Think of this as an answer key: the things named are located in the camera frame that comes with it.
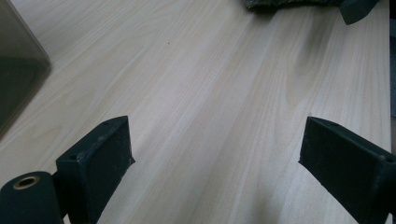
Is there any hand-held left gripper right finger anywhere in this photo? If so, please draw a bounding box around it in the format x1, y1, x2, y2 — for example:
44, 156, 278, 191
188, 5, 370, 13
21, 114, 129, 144
298, 116, 396, 224

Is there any grey fuzzy sock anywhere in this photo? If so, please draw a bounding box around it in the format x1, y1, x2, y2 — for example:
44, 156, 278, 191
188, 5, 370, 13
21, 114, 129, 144
242, 0, 347, 13

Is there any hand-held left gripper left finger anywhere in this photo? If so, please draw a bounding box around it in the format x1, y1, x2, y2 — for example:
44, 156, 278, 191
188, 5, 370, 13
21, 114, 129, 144
55, 115, 135, 224

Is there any grey translucent storage box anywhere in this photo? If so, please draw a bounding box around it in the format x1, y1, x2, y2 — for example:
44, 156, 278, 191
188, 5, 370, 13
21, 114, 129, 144
0, 0, 51, 139

